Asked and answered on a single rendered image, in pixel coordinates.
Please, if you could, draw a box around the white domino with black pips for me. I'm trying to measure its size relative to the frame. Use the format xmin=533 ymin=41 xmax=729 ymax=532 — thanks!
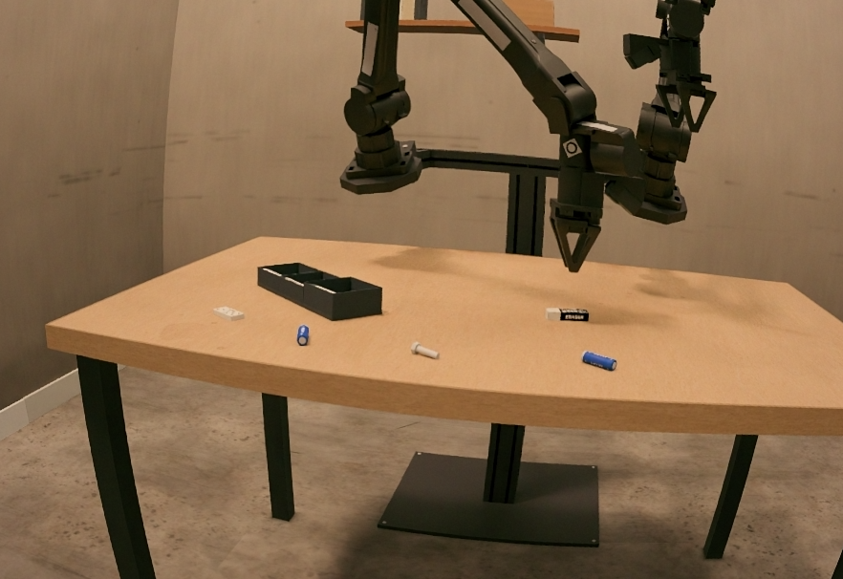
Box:
xmin=213 ymin=307 xmax=245 ymax=321

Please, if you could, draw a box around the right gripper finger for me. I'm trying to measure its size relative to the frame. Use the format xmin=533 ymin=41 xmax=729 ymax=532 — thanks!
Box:
xmin=549 ymin=216 xmax=588 ymax=268
xmin=555 ymin=222 xmax=601 ymax=273

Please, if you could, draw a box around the beige bolt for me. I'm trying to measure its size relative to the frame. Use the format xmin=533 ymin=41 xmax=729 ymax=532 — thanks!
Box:
xmin=411 ymin=342 xmax=440 ymax=359

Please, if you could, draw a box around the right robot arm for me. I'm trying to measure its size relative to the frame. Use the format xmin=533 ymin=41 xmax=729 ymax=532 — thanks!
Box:
xmin=344 ymin=0 xmax=645 ymax=216

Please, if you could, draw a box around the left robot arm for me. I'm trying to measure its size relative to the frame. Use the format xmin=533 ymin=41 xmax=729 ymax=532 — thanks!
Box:
xmin=623 ymin=0 xmax=716 ymax=210

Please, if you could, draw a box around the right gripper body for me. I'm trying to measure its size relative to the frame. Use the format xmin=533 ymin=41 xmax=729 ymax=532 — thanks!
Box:
xmin=550 ymin=165 xmax=603 ymax=225

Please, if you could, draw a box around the blue aa battery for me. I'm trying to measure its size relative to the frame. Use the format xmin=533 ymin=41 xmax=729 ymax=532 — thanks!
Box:
xmin=581 ymin=351 xmax=617 ymax=371
xmin=296 ymin=325 xmax=309 ymax=346

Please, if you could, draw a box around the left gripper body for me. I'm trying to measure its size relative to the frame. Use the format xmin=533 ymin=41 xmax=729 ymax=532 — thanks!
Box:
xmin=659 ymin=41 xmax=711 ymax=89

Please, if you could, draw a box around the black and white eraser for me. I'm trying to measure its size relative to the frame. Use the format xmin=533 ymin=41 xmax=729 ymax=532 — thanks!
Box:
xmin=545 ymin=308 xmax=589 ymax=322

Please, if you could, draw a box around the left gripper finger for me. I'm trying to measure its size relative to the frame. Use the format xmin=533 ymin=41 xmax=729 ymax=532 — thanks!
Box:
xmin=656 ymin=84 xmax=684 ymax=128
xmin=677 ymin=85 xmax=717 ymax=133

